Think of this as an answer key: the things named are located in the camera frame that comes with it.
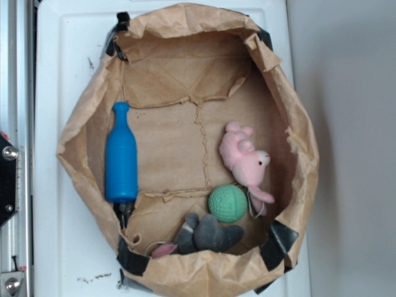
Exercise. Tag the white plastic table board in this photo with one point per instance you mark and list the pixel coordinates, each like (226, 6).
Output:
(71, 256)

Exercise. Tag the blue plastic bottle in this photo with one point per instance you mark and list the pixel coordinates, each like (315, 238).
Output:
(121, 166)

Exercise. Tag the black bracket plate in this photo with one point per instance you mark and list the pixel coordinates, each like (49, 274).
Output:
(9, 158)

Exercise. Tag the aluminium frame rail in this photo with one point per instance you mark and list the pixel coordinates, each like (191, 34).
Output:
(16, 118)

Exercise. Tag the brown paper bag tray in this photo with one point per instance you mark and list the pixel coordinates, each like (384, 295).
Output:
(186, 71)

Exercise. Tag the grey plush toy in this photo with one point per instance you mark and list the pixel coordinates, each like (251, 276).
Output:
(198, 234)

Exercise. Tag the green dimpled ball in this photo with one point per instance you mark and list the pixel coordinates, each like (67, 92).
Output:
(228, 203)

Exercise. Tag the pink plush bunny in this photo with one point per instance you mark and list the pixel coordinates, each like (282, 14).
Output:
(247, 165)

